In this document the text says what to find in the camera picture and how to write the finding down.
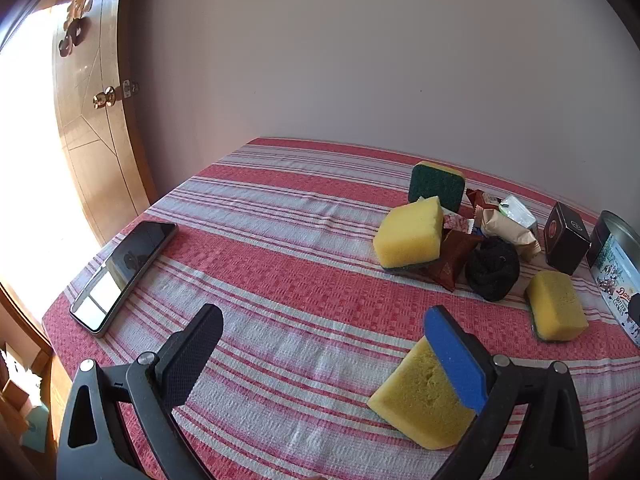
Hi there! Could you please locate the yellow green scouring sponge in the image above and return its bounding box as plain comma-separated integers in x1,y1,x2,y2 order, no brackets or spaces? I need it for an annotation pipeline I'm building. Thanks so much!
524,270,590,343
407,161,466,213
372,196,446,277
366,336,478,451

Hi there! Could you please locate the black sock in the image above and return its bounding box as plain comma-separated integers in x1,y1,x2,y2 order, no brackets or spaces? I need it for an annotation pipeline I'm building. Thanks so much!
465,236,521,303

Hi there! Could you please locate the black square box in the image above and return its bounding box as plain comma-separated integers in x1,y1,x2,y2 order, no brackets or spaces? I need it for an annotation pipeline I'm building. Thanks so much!
544,202,592,276

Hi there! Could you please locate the round printed cookie tin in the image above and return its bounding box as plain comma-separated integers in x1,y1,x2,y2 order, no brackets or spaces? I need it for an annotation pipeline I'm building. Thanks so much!
586,210,640,348

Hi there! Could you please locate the green white drink carton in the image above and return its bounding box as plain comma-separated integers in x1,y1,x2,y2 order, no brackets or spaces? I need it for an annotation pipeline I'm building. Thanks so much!
500,195,538,231

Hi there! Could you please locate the cardboard box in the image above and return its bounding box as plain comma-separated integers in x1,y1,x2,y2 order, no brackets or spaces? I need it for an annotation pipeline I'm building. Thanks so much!
0,344,48,413

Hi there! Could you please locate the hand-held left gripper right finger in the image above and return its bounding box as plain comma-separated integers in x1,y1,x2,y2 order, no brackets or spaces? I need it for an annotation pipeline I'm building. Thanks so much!
423,304,588,480

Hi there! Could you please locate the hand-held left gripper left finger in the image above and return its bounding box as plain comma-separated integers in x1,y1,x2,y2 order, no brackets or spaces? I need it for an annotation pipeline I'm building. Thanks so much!
57,303,224,480

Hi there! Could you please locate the red striped cloth desktop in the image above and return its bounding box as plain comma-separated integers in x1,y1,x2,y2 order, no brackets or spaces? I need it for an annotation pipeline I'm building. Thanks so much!
42,137,640,480

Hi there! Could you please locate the black smartphone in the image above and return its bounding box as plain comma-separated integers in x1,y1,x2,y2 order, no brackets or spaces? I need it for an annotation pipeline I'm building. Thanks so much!
69,220,180,338

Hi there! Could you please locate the dark red gold snack packet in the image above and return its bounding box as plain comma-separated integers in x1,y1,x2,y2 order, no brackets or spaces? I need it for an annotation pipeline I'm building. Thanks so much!
425,229,483,292

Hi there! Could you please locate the brass door knob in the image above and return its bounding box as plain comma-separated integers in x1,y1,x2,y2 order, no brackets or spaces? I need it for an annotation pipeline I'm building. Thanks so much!
92,86,126,110

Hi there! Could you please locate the beige pink floral snack packet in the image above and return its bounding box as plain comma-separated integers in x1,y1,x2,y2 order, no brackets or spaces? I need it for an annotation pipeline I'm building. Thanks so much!
475,207,541,262

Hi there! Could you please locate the red white-label snack packet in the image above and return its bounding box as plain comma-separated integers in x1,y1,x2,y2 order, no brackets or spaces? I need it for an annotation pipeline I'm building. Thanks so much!
466,188,503,211

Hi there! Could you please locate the wooden door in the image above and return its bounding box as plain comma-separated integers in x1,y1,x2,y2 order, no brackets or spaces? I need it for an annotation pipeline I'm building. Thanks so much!
50,0,158,248

